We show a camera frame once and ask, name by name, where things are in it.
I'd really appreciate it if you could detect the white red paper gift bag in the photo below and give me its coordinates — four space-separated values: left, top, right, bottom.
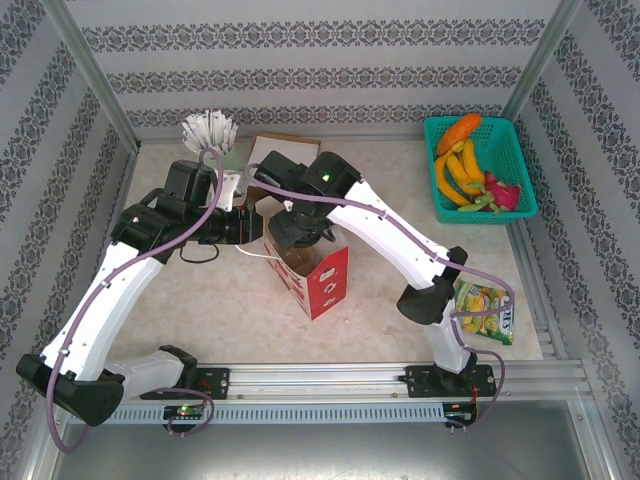
234 193 351 321

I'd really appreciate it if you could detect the mint green holder cup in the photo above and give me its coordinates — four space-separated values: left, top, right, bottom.
207 144 240 171

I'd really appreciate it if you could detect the orange toy fruit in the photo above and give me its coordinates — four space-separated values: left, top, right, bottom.
438 113 482 154

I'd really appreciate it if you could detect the yellow toy banana bunch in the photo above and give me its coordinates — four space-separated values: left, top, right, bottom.
433 138 487 209

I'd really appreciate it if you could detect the green toy pea pod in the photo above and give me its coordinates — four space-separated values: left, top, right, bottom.
458 194 504 215

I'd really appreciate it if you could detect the pink toy dragon fruit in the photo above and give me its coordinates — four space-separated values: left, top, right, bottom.
480 170 522 211

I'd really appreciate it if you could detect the teal plastic basket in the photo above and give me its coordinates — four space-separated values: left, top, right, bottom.
423 115 539 225

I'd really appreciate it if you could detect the yellow green candy bag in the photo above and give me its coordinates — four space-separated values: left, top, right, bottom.
452 279 516 346

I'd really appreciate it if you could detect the aluminium mounting rail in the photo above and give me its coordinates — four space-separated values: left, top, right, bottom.
47 362 589 401

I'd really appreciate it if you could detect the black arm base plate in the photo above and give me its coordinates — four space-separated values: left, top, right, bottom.
139 367 231 401
403 364 499 400

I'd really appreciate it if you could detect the aluminium frame post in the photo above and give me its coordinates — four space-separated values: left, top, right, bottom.
501 0 585 121
42 0 142 151

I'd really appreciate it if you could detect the grey slotted cable duct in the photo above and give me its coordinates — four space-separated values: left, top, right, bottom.
67 402 481 426

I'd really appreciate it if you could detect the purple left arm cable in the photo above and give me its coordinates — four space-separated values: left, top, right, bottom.
47 146 226 454

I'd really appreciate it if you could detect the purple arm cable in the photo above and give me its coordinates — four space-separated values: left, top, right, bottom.
246 164 519 432
47 146 226 454

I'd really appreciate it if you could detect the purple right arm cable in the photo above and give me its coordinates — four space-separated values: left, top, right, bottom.
246 164 519 432

